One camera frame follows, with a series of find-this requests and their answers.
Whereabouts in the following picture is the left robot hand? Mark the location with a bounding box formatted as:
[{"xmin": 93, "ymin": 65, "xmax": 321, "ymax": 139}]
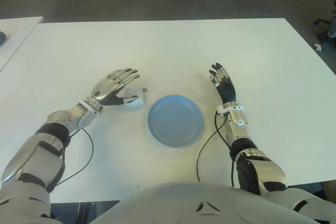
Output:
[{"xmin": 91, "ymin": 68, "xmax": 140, "ymax": 107}]

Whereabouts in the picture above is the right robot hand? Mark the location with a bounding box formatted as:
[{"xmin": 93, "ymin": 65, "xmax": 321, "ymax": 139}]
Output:
[{"xmin": 208, "ymin": 62, "xmax": 237, "ymax": 104}]

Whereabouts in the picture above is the white charger block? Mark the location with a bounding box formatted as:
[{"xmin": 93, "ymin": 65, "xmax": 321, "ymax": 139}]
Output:
[{"xmin": 122, "ymin": 87, "xmax": 148, "ymax": 108}]

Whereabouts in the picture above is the blue round plate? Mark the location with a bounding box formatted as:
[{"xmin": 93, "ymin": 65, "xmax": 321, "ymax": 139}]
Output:
[{"xmin": 146, "ymin": 94, "xmax": 205, "ymax": 147}]

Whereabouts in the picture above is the neighbouring white table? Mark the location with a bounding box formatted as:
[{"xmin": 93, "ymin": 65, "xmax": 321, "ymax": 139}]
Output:
[{"xmin": 0, "ymin": 16, "xmax": 44, "ymax": 73}]

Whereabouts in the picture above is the seated person in jeans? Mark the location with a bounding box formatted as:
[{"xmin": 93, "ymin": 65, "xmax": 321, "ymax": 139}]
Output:
[{"xmin": 327, "ymin": 11, "xmax": 336, "ymax": 38}]

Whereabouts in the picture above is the grey robot torso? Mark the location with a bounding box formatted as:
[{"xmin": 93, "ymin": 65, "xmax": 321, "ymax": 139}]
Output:
[{"xmin": 89, "ymin": 181, "xmax": 297, "ymax": 224}]

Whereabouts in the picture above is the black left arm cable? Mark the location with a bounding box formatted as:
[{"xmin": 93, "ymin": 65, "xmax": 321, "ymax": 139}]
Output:
[{"xmin": 49, "ymin": 126, "xmax": 95, "ymax": 188}]

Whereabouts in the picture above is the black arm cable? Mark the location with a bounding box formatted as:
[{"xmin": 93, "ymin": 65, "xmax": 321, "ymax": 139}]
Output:
[
  {"xmin": 196, "ymin": 111, "xmax": 228, "ymax": 183},
  {"xmin": 49, "ymin": 126, "xmax": 95, "ymax": 188}
]

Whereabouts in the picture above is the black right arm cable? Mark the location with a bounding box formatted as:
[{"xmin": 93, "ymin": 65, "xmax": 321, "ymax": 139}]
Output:
[{"xmin": 196, "ymin": 111, "xmax": 228, "ymax": 183}]

